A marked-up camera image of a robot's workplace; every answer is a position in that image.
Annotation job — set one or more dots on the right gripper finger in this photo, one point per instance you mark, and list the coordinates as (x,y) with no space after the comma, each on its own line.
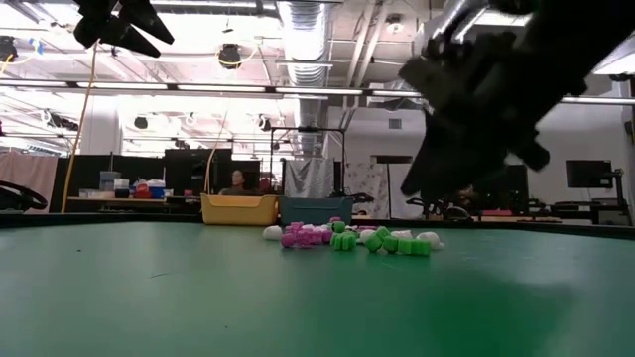
(476,161)
(434,154)

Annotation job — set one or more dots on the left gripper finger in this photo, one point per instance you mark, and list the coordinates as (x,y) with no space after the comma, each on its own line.
(129,38)
(146,19)

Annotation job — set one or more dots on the small white ghost figure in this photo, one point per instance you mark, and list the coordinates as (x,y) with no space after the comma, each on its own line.
(312,228)
(402,233)
(367,235)
(273,232)
(430,239)

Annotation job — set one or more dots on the small green figure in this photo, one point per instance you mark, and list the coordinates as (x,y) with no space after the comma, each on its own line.
(339,226)
(373,243)
(382,231)
(409,246)
(344,241)

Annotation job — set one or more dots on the background black robot arm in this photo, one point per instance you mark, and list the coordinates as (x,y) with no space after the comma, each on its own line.
(429,204)

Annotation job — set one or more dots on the long ceiling light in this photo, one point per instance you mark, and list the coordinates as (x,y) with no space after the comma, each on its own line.
(30,83)
(124,85)
(317,91)
(220,87)

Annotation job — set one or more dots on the large black screen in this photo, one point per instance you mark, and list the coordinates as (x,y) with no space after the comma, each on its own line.
(518,186)

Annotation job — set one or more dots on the pink flat object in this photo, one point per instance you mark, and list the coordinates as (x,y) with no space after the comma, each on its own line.
(497,212)

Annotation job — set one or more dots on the white hanging sheet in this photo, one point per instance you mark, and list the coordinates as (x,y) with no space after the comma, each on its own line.
(369,186)

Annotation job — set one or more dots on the black ceiling dome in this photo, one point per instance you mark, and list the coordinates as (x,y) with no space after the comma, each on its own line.
(229,55)

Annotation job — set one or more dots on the black computer monitor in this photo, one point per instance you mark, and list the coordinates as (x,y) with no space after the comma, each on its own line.
(588,173)

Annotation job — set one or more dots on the black desk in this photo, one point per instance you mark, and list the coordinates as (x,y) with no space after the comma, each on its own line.
(585,205)

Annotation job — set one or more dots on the grey hanging cloth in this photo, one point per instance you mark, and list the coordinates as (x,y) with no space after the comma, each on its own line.
(310,178)

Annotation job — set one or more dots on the blue plastic bin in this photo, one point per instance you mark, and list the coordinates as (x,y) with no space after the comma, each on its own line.
(317,210)

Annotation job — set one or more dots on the black partition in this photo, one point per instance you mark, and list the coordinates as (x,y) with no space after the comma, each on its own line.
(114,171)

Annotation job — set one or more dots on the clear plastic container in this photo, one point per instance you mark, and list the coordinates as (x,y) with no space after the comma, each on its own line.
(109,181)

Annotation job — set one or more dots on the black monitor stand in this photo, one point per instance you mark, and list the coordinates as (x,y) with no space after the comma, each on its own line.
(617,191)

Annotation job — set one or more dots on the black cabinet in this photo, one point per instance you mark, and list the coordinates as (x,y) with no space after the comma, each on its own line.
(196,171)

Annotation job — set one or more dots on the red container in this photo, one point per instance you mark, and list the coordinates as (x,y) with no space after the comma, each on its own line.
(142,190)

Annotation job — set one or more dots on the blue storage box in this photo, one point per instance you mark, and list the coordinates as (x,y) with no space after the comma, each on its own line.
(157,191)

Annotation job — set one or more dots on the wooden shelf desk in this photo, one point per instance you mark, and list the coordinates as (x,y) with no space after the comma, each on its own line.
(119,201)

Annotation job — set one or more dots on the pink curtain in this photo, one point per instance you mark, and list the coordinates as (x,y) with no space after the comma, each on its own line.
(27,173)

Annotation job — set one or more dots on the person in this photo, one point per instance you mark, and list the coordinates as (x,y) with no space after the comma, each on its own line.
(238,181)

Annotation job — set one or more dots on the orange plastic bin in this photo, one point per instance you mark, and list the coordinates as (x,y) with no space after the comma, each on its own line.
(238,210)

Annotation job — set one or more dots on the green table mat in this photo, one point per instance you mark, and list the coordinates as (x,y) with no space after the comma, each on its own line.
(198,297)

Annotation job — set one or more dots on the black wall panel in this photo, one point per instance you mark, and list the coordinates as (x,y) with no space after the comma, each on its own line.
(392,158)

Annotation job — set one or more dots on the grey wall vent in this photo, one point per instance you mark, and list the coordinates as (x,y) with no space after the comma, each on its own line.
(395,123)

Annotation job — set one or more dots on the black metal rig frame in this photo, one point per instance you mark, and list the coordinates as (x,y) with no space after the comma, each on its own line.
(307,130)

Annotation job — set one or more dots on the silver ventilation duct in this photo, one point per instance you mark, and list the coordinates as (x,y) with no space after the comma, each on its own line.
(305,49)

